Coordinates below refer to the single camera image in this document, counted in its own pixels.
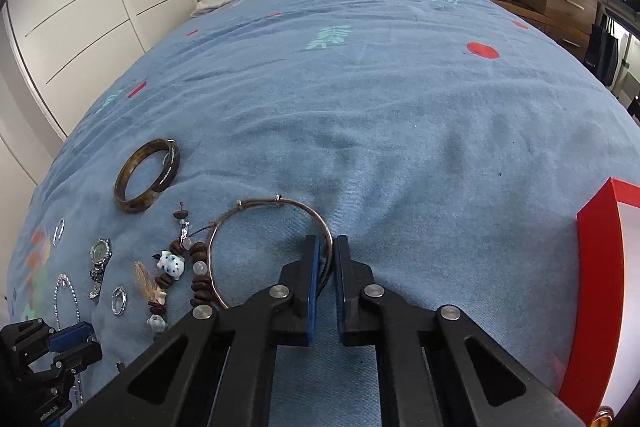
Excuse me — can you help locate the brown beaded bracelet cat charm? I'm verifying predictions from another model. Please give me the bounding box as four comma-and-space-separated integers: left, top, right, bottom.
134, 203, 217, 338

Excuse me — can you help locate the brown tortoiseshell bangle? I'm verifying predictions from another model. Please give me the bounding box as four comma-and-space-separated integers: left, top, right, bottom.
114, 137, 181, 212

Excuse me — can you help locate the silver wrist watch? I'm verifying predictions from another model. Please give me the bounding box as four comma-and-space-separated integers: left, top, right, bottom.
88, 238, 113, 303

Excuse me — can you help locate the red box white inside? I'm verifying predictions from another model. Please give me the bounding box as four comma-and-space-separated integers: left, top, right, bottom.
556, 177, 640, 425

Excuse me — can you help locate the silver chain necklace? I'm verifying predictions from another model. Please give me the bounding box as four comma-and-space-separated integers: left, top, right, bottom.
52, 274, 85, 408

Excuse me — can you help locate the low wooden cabinet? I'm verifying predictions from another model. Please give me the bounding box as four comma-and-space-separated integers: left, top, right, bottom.
487, 0, 596, 60

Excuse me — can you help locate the glass desk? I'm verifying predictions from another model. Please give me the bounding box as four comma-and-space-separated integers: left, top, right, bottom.
595, 0, 640, 38

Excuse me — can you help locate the thin silver bangle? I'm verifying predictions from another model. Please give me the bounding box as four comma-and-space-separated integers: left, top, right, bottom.
205, 196, 334, 310

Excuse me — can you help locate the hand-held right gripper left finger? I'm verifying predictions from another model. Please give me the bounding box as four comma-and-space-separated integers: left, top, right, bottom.
65, 234, 321, 427

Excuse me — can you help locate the black bag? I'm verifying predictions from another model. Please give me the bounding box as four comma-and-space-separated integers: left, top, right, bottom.
584, 18, 620, 86

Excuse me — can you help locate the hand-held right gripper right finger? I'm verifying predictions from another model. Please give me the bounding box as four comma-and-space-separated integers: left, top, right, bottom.
334, 235, 586, 427

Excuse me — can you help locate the blue bed with headboard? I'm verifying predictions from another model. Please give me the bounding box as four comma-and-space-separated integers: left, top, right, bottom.
7, 0, 640, 427

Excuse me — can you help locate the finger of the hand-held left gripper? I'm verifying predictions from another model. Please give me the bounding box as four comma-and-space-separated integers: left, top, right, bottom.
47, 323, 96, 353
50, 341, 104, 378

